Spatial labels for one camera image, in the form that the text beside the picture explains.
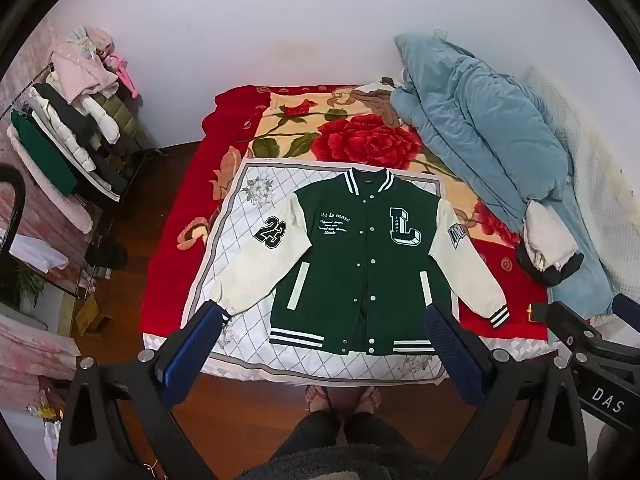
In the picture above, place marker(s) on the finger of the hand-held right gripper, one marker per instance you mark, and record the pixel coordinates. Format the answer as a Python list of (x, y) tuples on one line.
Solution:
[(629, 306), (570, 320)]

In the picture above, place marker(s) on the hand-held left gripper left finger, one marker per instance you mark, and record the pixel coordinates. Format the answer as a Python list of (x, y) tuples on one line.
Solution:
[(192, 355)]

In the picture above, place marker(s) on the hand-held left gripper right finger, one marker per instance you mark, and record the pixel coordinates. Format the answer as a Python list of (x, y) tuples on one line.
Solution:
[(452, 355)]

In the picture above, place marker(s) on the green and white varsity jacket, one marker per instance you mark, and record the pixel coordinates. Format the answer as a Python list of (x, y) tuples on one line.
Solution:
[(350, 260)]

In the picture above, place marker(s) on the black metal clothes rack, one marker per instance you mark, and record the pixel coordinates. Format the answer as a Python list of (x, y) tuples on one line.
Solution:
[(145, 152)]

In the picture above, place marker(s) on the row of hanging clothes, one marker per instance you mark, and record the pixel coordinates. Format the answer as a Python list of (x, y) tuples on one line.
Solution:
[(65, 125)]

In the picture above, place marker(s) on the black and white garment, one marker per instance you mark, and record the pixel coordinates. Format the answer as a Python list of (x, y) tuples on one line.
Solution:
[(547, 240)]

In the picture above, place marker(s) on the person's right foot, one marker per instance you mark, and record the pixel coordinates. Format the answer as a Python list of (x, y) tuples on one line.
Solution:
[(367, 400)]

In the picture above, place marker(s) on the person's foot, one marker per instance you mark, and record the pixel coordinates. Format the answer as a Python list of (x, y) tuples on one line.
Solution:
[(320, 397), (367, 400)]

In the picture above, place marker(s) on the cardboard box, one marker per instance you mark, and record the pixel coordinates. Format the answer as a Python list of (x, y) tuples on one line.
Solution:
[(92, 312)]

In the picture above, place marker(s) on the person's left foot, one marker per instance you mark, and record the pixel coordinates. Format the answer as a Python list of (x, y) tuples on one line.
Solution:
[(320, 397)]

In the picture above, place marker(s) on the white quilted bedsheet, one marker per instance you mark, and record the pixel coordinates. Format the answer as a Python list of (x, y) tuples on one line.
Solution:
[(590, 170)]

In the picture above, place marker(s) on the white diamond-pattern printed cloth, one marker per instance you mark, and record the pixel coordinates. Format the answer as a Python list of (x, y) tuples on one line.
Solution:
[(235, 220)]

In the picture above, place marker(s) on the pink cloth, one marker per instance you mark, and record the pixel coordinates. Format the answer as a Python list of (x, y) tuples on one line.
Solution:
[(30, 350)]

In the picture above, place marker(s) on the white folded cloth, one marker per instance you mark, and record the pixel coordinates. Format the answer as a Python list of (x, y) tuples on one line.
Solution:
[(35, 252)]

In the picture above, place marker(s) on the green plant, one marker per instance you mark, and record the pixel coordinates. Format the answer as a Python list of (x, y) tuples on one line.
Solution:
[(20, 280)]

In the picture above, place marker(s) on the blue quilt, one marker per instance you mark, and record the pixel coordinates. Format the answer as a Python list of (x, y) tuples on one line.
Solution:
[(490, 125)]

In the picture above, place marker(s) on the red floral blanket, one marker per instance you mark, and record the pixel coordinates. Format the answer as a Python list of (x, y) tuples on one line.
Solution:
[(370, 140)]

